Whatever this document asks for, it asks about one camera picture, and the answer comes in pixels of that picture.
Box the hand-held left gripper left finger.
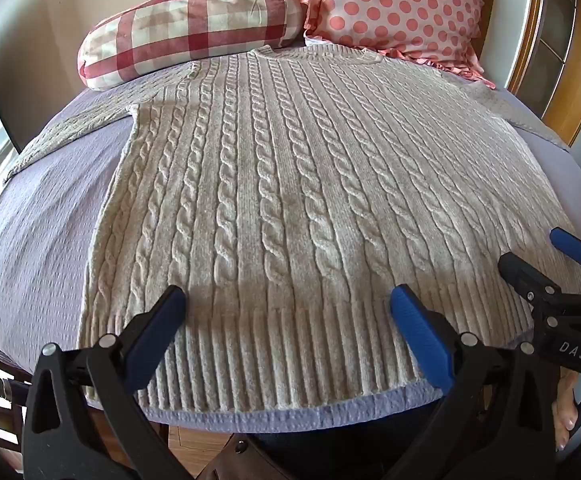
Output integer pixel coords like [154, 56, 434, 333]
[23, 285, 191, 480]

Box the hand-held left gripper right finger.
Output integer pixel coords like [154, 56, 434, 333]
[385, 284, 571, 480]

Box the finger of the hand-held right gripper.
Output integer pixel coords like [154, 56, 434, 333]
[549, 227, 581, 281]
[499, 252, 581, 313]

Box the cream cable knit sweater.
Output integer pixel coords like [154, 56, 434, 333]
[3, 44, 581, 412]

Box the person's right hand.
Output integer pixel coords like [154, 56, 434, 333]
[555, 374, 581, 451]

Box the lavender bed sheet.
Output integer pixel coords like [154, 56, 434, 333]
[0, 35, 581, 436]

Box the wooden door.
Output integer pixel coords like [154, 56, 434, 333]
[505, 0, 581, 148]

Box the red plaid pillow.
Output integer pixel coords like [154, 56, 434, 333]
[78, 0, 309, 92]

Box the pink polka dot pillow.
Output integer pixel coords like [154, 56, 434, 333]
[289, 0, 497, 90]

